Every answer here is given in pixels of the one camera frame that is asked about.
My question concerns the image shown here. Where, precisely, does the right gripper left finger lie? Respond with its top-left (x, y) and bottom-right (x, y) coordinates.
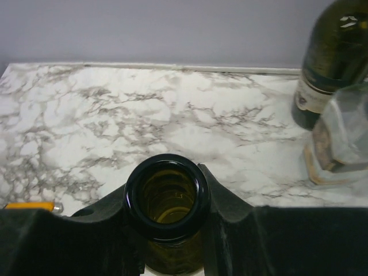
top-left (1, 186), bottom-right (144, 275)

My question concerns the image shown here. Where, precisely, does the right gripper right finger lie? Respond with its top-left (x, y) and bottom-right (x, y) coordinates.
top-left (200, 164), bottom-right (367, 275)

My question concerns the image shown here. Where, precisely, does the green bottle rack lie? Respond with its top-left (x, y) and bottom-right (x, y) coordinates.
top-left (124, 154), bottom-right (211, 275)

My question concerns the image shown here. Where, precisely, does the square clear liquor bottle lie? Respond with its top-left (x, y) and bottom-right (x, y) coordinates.
top-left (303, 82), bottom-right (367, 186)

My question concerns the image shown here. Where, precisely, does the green bottle white label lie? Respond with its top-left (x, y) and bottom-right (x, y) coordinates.
top-left (292, 1), bottom-right (367, 130)

